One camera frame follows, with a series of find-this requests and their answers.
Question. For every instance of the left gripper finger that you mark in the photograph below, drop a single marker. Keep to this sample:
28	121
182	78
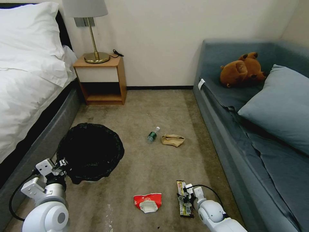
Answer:
63	172
61	161

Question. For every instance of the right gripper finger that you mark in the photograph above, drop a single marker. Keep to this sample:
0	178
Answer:
187	187
184	200

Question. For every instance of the dark snack wrapper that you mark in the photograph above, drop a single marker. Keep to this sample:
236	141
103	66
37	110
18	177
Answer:
185	210

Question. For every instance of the trash bin with black bag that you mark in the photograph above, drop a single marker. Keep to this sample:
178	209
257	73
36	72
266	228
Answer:
90	152

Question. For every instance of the grey bed base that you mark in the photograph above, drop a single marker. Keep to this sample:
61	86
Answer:
41	135

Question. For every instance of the red and white crumpled wrapper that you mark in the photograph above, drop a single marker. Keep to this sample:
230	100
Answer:
147	202

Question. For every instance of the crumpled brown paper bag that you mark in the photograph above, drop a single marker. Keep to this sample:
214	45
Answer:
172	140

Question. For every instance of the green plastic bottle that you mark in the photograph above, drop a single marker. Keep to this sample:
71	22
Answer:
152	135

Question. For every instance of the blue-grey sofa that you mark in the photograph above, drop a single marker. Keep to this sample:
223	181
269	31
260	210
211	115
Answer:
231	135

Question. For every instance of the white duvet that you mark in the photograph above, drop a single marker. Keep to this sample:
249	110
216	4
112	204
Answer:
26	96

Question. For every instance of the wooden nightstand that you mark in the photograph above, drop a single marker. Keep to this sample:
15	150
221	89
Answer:
101	79

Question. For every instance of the white sofa label tag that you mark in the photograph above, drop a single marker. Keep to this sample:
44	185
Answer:
201	84

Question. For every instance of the blue-grey cushion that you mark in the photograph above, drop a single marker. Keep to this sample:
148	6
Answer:
280	111

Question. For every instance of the brown plush toy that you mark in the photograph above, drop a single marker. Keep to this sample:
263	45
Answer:
241	70

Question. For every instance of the black headboard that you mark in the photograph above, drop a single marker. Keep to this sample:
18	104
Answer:
63	31

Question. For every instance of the white pillow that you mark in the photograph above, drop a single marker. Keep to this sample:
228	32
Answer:
26	31

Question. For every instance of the brass table lamp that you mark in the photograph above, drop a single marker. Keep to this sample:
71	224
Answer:
85	9

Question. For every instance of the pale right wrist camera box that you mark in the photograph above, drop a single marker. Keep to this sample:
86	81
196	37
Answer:
199	193

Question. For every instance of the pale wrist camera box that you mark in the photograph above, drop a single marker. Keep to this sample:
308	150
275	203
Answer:
199	193
45	166

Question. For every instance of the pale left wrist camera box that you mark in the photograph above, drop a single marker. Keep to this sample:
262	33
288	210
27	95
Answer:
45	166

